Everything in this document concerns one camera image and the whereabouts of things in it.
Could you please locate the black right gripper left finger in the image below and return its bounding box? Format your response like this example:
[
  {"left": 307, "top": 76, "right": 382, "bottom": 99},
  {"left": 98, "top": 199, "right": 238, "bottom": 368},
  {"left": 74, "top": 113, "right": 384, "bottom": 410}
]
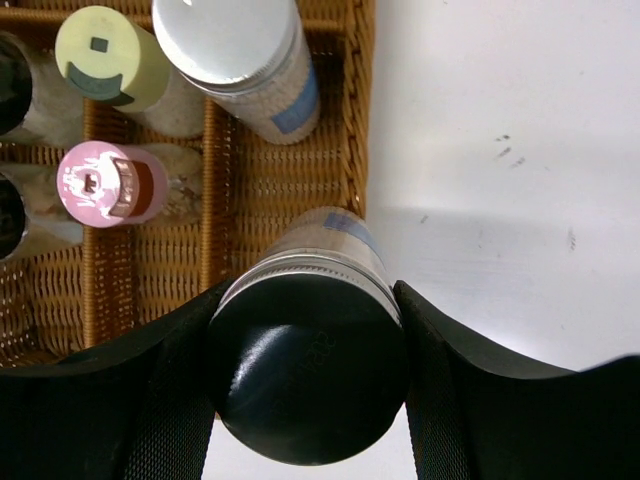
[{"left": 1, "top": 282, "right": 229, "bottom": 479}]

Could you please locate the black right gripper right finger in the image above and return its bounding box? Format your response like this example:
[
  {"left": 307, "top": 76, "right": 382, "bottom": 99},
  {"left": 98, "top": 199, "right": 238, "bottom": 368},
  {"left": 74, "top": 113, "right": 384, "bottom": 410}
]
[{"left": 394, "top": 281, "right": 639, "bottom": 479}]

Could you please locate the silver-capped blue-label bottle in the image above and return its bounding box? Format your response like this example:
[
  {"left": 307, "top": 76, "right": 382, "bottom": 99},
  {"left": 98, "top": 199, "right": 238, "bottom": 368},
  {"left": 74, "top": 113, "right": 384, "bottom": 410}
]
[{"left": 206, "top": 206, "right": 409, "bottom": 466}]

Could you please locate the black-capped brown spice bottle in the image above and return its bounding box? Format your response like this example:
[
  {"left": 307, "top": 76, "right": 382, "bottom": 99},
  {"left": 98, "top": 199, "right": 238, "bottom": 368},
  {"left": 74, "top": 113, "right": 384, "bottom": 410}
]
[{"left": 1, "top": 162, "right": 83, "bottom": 262}]

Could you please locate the pink-capped spice bottle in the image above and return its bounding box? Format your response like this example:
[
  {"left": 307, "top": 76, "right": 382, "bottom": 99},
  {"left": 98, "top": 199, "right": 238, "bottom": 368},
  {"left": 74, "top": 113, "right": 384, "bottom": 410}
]
[{"left": 57, "top": 140, "right": 204, "bottom": 229}]

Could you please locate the black-capped white spice bottle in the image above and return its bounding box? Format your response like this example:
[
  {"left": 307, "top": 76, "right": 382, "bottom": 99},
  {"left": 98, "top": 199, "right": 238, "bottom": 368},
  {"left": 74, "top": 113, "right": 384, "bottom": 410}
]
[{"left": 1, "top": 32, "right": 83, "bottom": 148}]

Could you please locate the yellow-capped spice bottle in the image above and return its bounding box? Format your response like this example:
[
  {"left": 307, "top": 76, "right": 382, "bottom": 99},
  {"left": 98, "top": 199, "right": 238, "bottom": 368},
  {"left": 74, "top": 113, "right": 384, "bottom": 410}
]
[{"left": 54, "top": 6, "right": 204, "bottom": 138}]

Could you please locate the silver-capped white spice bottle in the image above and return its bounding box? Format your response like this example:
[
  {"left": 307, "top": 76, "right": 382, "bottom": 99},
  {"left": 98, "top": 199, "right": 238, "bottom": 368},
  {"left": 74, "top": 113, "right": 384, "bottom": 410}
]
[{"left": 152, "top": 0, "right": 320, "bottom": 145}]

